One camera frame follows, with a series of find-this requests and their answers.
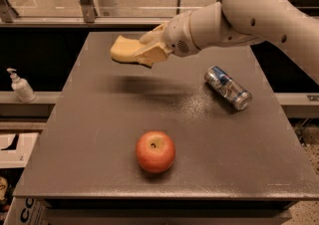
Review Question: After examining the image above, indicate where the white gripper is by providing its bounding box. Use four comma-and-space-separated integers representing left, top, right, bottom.
134, 11, 199, 67

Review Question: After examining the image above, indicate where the yellow sponge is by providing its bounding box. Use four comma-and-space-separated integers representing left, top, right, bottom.
110, 35, 145, 64

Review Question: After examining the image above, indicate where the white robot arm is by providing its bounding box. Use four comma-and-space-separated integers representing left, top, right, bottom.
134, 0, 319, 82

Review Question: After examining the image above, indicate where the red apple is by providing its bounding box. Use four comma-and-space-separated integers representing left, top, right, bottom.
136, 130, 175, 173

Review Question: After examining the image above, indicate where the silver blue soda can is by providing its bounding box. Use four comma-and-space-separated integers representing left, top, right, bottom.
204, 66, 252, 111

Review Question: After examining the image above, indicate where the white pump bottle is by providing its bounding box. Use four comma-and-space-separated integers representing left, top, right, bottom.
7, 68, 36, 103

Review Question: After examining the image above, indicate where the white cardboard box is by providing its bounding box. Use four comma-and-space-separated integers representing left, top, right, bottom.
0, 132, 39, 168

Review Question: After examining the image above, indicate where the white printed box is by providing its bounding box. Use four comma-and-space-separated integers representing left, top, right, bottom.
4, 198, 49, 225

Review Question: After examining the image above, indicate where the left metal bracket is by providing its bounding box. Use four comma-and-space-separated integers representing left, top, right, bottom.
0, 0, 19, 23

